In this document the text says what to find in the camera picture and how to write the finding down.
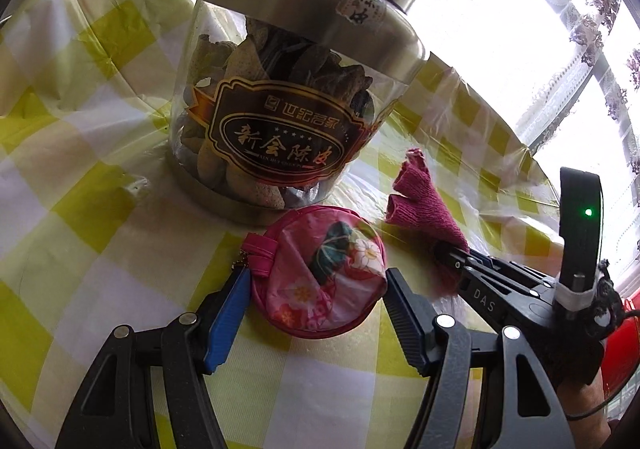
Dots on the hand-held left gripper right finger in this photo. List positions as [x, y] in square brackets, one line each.
[402, 319]

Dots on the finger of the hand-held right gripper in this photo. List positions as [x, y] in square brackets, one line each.
[482, 301]
[480, 263]

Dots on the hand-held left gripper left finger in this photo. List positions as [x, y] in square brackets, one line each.
[227, 314]

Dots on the magenta knitted glove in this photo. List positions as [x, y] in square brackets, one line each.
[425, 209]

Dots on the pink floral round pouch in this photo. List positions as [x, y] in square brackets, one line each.
[320, 279]

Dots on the person's right hand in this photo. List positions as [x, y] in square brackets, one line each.
[585, 414]

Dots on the red thermos flask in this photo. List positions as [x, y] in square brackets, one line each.
[625, 359]

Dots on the yellow checked plastic tablecloth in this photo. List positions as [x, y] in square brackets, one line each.
[100, 229]

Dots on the clear jar with metal lid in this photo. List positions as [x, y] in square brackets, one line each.
[280, 79]

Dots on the sheer lace curtain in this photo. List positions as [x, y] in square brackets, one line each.
[575, 4]

